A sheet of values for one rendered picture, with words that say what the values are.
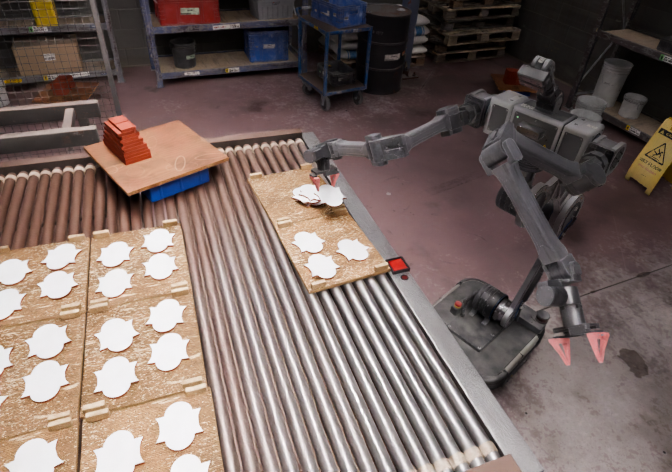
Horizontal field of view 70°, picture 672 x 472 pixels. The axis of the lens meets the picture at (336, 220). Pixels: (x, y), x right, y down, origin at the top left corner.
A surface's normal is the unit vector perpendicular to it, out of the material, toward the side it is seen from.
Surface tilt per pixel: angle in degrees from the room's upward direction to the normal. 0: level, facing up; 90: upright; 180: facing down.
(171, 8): 90
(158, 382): 0
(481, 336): 0
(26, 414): 0
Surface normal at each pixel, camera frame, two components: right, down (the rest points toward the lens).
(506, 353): 0.06, -0.79
